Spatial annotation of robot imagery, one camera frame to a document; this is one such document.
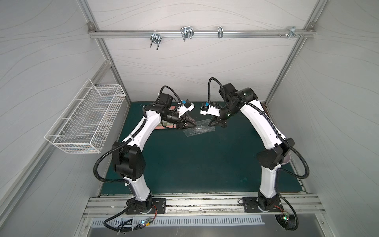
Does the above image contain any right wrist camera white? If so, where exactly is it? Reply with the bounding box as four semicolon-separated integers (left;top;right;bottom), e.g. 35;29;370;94
200;102;220;117

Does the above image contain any white wire basket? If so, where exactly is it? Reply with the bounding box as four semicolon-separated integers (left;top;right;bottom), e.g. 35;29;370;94
44;79;125;154

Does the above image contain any clear plastic ruler pouch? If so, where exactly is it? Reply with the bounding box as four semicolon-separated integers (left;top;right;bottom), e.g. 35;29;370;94
183;119;216;137

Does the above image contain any aluminium top rail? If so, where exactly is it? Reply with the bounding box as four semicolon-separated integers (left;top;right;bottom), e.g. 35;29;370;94
89;29;316;39

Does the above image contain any metal bracket with bolts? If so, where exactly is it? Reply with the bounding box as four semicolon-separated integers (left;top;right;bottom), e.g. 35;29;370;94
278;27;305;39

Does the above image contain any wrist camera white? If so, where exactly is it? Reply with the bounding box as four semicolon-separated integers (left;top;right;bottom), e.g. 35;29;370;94
200;102;220;117
178;100;194;117

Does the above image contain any lilac plain bowl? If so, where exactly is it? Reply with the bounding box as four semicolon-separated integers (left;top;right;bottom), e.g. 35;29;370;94
282;153;291;165

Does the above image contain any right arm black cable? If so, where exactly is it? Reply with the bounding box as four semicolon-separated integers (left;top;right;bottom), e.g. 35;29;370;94
208;77;310;231

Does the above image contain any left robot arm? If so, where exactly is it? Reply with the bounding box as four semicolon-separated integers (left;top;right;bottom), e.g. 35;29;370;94
112;100;196;214

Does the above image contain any metal u-bolt clamp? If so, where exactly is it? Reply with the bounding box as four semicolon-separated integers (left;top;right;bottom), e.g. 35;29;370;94
180;26;194;41

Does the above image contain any small metal clamp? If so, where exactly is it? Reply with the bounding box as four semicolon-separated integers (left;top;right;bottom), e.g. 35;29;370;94
218;26;224;39

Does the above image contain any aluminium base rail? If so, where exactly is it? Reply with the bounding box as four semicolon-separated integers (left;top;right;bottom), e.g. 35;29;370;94
83;192;326;217

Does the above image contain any pink plastic tray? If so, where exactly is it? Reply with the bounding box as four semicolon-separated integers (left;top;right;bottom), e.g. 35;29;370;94
160;120;176;129

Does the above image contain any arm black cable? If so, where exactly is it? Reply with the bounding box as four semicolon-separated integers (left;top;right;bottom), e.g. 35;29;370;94
208;77;310;231
93;118;149;233

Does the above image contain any metal hook clamp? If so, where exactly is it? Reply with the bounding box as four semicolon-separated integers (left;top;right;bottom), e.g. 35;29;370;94
150;32;162;50

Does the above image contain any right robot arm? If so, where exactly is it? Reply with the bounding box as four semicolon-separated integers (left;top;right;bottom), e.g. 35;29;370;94
200;83;289;212

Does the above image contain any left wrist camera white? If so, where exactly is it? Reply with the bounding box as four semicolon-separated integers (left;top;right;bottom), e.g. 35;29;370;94
178;100;194;117

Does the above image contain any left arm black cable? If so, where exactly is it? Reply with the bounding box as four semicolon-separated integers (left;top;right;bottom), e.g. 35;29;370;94
93;118;149;233

